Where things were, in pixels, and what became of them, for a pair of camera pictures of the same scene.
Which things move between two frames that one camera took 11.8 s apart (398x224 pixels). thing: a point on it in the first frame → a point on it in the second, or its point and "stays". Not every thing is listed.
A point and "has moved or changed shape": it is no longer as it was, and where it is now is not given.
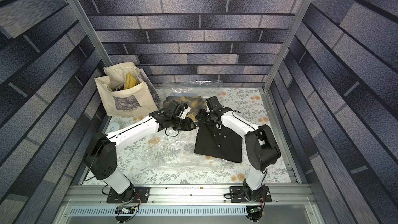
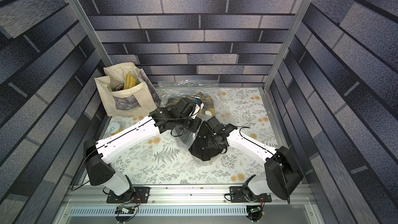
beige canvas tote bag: [125, 91] stays
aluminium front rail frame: [288, 204] stays
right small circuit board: [254, 213] stays
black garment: [219, 141] has moved or changed shape
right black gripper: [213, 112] → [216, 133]
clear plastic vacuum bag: [173, 151] has moved or changed shape
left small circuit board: [124, 209] stays
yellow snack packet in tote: [130, 81] stays
